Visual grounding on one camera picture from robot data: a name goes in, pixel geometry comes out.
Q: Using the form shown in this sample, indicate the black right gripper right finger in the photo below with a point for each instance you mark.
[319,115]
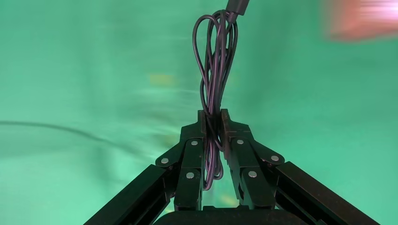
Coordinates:
[242,155]

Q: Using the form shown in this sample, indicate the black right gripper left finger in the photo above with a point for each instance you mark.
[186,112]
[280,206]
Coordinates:
[192,155]

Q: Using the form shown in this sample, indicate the orange cardboard box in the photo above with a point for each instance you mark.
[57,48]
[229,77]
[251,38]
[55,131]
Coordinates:
[357,21]

